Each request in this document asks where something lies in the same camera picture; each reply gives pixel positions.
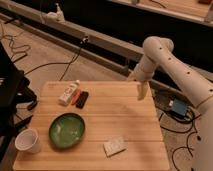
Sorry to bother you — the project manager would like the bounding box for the black floor cable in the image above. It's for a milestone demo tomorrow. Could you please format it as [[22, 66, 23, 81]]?
[[0, 23, 90, 82]]

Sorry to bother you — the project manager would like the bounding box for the long metal rail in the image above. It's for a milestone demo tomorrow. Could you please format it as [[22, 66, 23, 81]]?
[[0, 0, 213, 94]]

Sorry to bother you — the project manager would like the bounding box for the blue box on floor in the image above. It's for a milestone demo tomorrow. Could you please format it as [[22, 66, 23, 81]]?
[[169, 99, 188, 117]]

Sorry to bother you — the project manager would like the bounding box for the green bowl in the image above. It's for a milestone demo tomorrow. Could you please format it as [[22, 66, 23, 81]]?
[[48, 113, 86, 149]]

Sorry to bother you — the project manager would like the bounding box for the red marker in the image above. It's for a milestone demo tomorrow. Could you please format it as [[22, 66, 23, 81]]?
[[71, 90, 81, 105]]

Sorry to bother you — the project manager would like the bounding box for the black tangled cables right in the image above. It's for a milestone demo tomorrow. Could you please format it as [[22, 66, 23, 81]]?
[[155, 93, 204, 171]]

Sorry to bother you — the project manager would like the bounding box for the white sponge block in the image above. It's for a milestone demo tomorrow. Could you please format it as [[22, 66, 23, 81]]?
[[103, 136, 126, 157]]

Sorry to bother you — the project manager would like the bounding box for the black rectangular block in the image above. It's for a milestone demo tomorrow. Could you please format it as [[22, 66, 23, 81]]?
[[76, 91, 89, 109]]

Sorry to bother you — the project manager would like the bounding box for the black equipment stand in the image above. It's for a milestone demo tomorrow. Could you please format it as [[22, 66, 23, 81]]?
[[0, 42, 37, 163]]

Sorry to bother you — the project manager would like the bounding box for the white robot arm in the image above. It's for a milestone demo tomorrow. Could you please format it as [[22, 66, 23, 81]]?
[[129, 36, 213, 171]]

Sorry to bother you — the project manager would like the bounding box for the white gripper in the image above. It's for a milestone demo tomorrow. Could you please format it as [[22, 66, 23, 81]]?
[[127, 63, 155, 100]]

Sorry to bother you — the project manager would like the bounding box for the white object on rail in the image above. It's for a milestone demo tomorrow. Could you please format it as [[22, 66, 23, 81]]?
[[45, 4, 65, 22]]

